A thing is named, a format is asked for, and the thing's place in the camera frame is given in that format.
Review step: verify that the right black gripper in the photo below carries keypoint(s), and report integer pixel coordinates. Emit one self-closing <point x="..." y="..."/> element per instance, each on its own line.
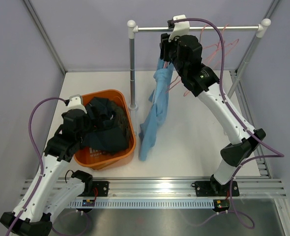
<point x="165" y="45"/>

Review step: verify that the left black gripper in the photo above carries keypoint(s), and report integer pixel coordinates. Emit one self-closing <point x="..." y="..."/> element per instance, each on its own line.
<point x="88" y="118"/>

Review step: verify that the pink hanger of navy shorts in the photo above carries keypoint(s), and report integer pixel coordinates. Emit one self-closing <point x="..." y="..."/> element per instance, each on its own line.
<point x="176" y="81"/>

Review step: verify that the dark navy shorts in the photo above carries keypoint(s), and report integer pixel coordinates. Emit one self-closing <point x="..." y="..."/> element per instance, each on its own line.
<point x="102" y="138"/>

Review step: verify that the pink hanger of green shorts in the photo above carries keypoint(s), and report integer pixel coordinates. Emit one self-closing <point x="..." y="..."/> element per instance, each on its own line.
<point x="217" y="46"/>

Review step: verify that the olive green shorts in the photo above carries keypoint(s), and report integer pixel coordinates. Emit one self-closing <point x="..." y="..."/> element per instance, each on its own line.
<point x="120" y="128"/>

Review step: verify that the light blue shorts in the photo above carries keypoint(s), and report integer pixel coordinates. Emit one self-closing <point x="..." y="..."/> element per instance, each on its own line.
<point x="158" y="111"/>

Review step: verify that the pink hanger of blue shorts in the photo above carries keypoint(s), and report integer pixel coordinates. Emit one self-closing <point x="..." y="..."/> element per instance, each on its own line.
<point x="166" y="65"/>

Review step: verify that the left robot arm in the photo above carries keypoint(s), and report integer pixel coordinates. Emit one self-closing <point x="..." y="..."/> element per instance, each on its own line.
<point x="37" y="211"/>

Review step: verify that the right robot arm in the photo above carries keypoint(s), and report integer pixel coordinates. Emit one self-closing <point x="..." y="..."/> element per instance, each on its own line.
<point x="243" y="137"/>

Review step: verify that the orange plastic laundry basket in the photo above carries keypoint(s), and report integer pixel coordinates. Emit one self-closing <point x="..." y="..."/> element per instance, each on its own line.
<point x="95" y="159"/>

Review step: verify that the white metal clothes rack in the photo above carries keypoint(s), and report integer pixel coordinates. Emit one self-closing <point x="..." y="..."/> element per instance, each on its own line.
<point x="197" y="24"/>

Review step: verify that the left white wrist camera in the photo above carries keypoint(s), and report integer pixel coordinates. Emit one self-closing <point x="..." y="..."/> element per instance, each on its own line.
<point x="75" y="102"/>

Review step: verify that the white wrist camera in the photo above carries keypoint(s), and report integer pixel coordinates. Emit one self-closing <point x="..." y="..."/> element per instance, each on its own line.
<point x="178" y="29"/>
<point x="75" y="102"/>

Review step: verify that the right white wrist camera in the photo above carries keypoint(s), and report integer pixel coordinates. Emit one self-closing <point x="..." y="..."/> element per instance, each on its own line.
<point x="178" y="29"/>

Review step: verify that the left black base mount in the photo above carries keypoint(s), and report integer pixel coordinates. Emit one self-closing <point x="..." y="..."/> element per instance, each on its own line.
<point x="100" y="188"/>

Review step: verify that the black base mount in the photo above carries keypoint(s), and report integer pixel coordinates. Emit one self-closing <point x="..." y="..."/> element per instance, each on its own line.
<point x="100" y="188"/>
<point x="204" y="188"/>

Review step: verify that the slotted grey cable duct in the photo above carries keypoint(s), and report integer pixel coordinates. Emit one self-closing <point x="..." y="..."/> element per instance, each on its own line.
<point x="148" y="204"/>

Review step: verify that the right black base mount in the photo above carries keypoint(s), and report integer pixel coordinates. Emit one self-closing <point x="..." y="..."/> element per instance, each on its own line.
<point x="204" y="188"/>

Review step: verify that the aluminium rail frame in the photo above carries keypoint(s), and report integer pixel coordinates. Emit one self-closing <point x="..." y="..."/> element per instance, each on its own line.
<point x="167" y="177"/>

